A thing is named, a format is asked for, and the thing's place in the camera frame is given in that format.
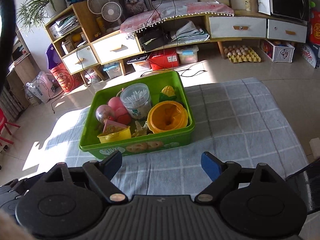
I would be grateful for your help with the clear storage box blue lid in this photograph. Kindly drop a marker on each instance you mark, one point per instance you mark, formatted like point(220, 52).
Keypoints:
point(187, 55)

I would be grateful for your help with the framed cat picture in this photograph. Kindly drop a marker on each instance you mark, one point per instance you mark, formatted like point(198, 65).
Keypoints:
point(133, 1)

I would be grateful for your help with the potted green plant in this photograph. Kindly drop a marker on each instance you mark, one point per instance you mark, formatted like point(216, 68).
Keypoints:
point(35, 2)

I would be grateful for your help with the beige starfish toy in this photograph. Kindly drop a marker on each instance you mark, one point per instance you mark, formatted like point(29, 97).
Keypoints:
point(140, 130)

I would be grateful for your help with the stack of papers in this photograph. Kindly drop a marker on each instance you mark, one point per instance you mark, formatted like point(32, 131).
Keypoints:
point(63, 25)

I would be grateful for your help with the clear cotton swab jar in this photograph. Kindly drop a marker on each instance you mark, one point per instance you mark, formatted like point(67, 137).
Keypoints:
point(136, 100)

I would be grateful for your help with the red patterned bag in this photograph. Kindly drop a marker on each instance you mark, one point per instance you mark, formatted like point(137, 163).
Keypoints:
point(65, 78)

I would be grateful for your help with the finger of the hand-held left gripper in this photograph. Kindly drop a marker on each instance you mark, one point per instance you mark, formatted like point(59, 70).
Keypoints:
point(15, 187)

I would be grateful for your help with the grey checked blanket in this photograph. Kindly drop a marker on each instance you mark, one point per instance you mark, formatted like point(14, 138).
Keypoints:
point(237, 120)

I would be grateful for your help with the white round mesh fan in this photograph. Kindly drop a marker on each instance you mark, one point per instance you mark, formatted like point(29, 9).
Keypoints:
point(96, 2)

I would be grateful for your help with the red gift box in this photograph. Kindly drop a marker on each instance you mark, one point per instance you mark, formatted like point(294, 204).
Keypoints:
point(315, 30)

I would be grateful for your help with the pink capsule toy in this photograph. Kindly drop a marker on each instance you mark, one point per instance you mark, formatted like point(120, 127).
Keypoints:
point(103, 113)

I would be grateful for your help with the yellow toy pot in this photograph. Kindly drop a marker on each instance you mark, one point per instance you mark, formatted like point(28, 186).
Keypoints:
point(117, 136)

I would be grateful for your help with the red chair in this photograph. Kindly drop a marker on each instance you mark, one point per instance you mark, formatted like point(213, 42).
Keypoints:
point(6, 127)

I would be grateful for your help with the small clear storage box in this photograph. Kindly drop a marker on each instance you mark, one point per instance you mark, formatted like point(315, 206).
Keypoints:
point(112, 72)

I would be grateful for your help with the black device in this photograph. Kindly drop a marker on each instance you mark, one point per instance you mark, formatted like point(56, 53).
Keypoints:
point(153, 40)

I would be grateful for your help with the folded pale cloth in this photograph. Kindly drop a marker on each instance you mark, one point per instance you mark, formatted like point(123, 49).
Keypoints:
point(190, 31)

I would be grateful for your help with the purple plastic bin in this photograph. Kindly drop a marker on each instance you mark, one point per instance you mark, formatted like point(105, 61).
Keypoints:
point(53, 56)

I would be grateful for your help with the wooden shelf unit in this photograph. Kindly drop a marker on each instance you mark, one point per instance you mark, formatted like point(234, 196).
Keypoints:
point(83, 15)

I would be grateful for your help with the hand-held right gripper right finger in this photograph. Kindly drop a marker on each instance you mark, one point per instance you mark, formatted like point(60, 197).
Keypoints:
point(212, 166)

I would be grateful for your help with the green plastic box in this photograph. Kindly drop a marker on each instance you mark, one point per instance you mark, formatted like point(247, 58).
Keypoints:
point(175, 145)

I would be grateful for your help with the black microwave oven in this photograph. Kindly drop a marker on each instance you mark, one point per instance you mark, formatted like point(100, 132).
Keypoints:
point(288, 5)

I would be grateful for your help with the pink fringed cloth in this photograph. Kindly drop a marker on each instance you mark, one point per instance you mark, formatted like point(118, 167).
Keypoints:
point(200, 8)

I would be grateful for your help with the wooden TV cabinet white drawers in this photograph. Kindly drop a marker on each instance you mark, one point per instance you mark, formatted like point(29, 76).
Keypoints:
point(237, 27)

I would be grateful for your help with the pink toy wedge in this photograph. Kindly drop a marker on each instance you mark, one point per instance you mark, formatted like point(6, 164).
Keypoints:
point(113, 127)

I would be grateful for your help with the white red carton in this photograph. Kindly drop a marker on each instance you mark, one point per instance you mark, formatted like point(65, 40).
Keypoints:
point(311, 56)

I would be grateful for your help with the white desk fan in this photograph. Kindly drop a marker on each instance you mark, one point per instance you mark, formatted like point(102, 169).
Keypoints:
point(111, 11)

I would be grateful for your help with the wooden side shelf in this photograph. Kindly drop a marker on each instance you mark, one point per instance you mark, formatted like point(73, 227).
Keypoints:
point(18, 75)

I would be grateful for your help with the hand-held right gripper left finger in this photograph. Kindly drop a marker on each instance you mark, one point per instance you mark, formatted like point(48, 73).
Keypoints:
point(111, 165)

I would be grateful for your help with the pink rubber toy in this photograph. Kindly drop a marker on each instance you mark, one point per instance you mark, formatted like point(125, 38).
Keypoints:
point(118, 110)

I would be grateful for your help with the black keyboard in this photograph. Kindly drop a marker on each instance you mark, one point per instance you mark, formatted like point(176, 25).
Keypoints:
point(136, 59)

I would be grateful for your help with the yellow egg tray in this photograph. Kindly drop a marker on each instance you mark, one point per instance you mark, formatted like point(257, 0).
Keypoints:
point(241, 53)

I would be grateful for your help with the toy corn cob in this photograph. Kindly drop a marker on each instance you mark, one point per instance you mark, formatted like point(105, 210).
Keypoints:
point(168, 92)

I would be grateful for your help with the white plastic bag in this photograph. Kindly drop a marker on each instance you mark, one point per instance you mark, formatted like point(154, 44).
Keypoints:
point(41, 87)

